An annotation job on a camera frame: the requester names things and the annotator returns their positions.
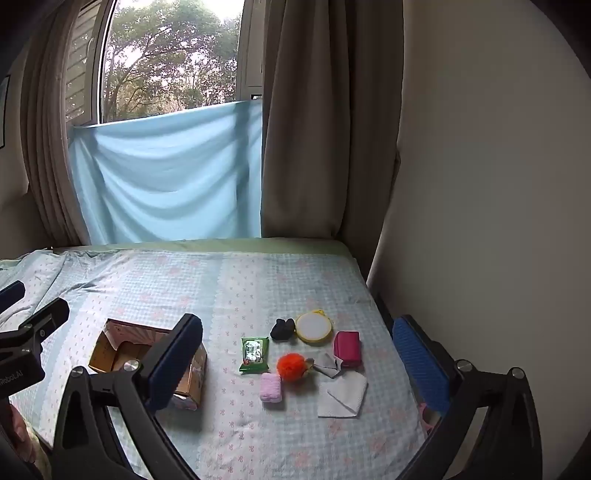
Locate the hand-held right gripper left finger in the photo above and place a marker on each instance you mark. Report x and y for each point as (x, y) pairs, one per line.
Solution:
(175, 364)

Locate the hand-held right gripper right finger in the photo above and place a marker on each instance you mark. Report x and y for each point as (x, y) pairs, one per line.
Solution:
(420, 364)

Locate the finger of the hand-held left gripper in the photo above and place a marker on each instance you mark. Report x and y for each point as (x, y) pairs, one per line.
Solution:
(13, 291)
(48, 314)

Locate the cardboard box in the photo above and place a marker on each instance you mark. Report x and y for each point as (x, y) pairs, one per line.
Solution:
(120, 355)

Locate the green wet wipes packet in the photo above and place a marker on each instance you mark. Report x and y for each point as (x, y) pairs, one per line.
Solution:
(254, 354)

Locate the white paper towel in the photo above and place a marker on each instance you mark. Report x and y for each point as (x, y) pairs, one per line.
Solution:
(344, 397)

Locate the small grey cloth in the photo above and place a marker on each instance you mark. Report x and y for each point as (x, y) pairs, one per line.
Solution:
(328, 367)

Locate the pink fluffy scrunchie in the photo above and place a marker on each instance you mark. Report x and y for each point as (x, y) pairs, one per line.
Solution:
(271, 387)

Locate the orange fluffy pompom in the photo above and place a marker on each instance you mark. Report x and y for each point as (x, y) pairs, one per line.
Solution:
(293, 367)

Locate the person's left hand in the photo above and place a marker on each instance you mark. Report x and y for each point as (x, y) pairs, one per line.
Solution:
(21, 429)

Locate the checked floral bed sheet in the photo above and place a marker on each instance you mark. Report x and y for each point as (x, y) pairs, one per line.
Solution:
(258, 295)

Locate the black scrunchie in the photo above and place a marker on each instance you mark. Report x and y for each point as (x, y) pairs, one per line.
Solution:
(281, 330)

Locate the green mattress cover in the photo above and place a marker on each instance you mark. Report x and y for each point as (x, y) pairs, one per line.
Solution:
(207, 245)

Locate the beige curtain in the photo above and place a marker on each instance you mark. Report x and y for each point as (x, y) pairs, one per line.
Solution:
(46, 138)
(323, 129)

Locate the light blue hanging cloth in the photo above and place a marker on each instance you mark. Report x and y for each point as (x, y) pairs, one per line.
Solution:
(166, 180)

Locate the window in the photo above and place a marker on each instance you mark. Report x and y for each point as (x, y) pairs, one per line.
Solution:
(171, 55)

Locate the framed wall picture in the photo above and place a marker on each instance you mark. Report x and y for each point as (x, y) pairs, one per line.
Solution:
(3, 110)

